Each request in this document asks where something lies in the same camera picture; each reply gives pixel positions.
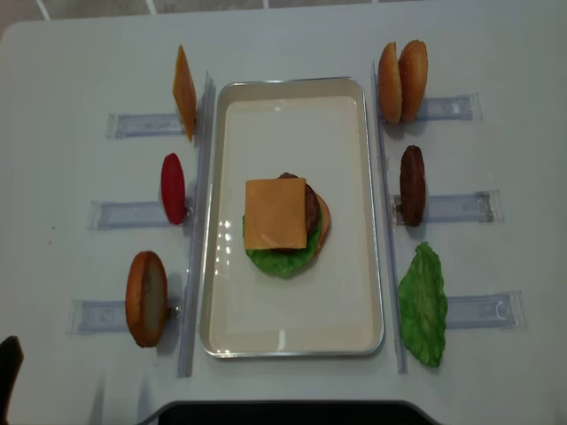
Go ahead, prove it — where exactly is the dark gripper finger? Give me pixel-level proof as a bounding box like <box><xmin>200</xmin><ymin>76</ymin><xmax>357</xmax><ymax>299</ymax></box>
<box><xmin>0</xmin><ymin>336</ymin><xmax>24</xmax><ymax>424</ymax></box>

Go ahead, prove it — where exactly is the acrylic holder under tomato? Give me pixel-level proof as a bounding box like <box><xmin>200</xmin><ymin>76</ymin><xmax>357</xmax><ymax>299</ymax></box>
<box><xmin>86</xmin><ymin>201</ymin><xmax>173</xmax><ymax>231</ymax></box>

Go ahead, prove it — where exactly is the upright red tomato slice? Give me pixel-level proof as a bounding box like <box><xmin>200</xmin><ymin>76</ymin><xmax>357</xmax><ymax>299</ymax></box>
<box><xmin>160</xmin><ymin>153</ymin><xmax>187</xmax><ymax>225</ymax></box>

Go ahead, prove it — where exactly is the acrylic holder under cheese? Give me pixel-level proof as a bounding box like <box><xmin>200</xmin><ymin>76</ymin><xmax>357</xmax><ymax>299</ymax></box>
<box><xmin>105</xmin><ymin>113</ymin><xmax>185</xmax><ymax>139</ymax></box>

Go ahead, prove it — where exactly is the lettuce leaf on burger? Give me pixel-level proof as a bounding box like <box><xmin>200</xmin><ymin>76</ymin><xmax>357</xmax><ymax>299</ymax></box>
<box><xmin>245</xmin><ymin>212</ymin><xmax>322</xmax><ymax>278</ymax></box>

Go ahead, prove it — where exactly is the cheese slice on burger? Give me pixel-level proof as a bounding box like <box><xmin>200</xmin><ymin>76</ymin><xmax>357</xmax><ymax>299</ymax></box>
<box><xmin>244</xmin><ymin>178</ymin><xmax>307</xmax><ymax>250</ymax></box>

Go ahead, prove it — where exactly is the upright cheese slice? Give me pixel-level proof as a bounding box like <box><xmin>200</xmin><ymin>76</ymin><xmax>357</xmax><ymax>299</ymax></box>
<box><xmin>172</xmin><ymin>45</ymin><xmax>197</xmax><ymax>141</ymax></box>

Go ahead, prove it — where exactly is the meat patty on burger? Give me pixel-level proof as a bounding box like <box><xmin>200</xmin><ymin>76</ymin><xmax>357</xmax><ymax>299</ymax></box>
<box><xmin>272</xmin><ymin>172</ymin><xmax>320</xmax><ymax>254</ymax></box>

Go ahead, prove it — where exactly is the upright green lettuce leaf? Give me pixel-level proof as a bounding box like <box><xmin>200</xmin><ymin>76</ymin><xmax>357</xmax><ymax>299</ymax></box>
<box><xmin>398</xmin><ymin>242</ymin><xmax>448</xmax><ymax>367</ymax></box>

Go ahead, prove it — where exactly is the upright brown meat patty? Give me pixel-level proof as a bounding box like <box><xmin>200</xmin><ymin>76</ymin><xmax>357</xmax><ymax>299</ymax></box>
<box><xmin>400</xmin><ymin>145</ymin><xmax>426</xmax><ymax>227</ymax></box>

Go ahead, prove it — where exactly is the acrylic holder under lettuce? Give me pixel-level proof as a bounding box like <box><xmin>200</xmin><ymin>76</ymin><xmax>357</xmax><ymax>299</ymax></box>
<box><xmin>447</xmin><ymin>290</ymin><xmax>525</xmax><ymax>329</ymax></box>

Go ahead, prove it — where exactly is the acrylic holder under left bun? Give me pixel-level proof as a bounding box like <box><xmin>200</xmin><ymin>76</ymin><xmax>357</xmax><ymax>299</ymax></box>
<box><xmin>66</xmin><ymin>298</ymin><xmax>183</xmax><ymax>336</ymax></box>

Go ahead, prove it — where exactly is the upright bun slice left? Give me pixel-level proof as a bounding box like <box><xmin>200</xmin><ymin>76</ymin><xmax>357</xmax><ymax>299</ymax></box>
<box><xmin>125</xmin><ymin>251</ymin><xmax>167</xmax><ymax>348</ymax></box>

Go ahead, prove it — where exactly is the white rectangular metal tray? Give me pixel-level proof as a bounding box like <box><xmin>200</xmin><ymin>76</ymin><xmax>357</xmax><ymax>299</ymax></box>
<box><xmin>199</xmin><ymin>77</ymin><xmax>384</xmax><ymax>358</ymax></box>

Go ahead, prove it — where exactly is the acrylic holder under buns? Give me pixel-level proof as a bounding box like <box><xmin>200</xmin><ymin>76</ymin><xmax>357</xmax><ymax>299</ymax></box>
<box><xmin>415</xmin><ymin>93</ymin><xmax>483</xmax><ymax>121</ymax></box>

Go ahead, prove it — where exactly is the acrylic holder under patty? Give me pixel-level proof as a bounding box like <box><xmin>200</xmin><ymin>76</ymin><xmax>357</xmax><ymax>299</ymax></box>
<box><xmin>389</xmin><ymin>189</ymin><xmax>502</xmax><ymax>226</ymax></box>

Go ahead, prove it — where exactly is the left long acrylic rail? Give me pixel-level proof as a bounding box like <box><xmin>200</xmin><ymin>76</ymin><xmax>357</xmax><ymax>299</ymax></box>
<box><xmin>177</xmin><ymin>72</ymin><xmax>216</xmax><ymax>378</ymax></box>

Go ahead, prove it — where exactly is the long acrylic rail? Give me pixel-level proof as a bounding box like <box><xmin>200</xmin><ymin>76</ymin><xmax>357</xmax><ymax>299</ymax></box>
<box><xmin>177</xmin><ymin>72</ymin><xmax>216</xmax><ymax>378</ymax></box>
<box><xmin>371</xmin><ymin>61</ymin><xmax>408</xmax><ymax>375</ymax></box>

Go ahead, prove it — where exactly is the right long acrylic rail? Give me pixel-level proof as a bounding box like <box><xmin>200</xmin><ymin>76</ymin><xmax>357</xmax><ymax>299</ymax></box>
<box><xmin>371</xmin><ymin>61</ymin><xmax>408</xmax><ymax>375</ymax></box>

